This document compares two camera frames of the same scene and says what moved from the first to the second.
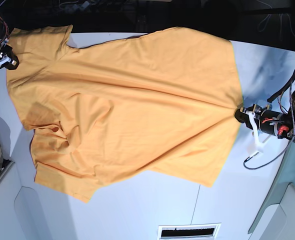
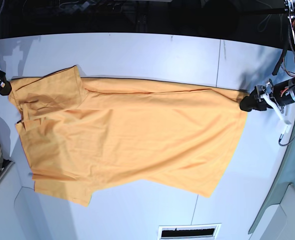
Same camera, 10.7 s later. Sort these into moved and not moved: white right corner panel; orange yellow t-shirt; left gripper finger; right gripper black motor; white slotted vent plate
Moved: left gripper finger; orange yellow t-shirt; right gripper black motor
Not moved: white slotted vent plate; white right corner panel
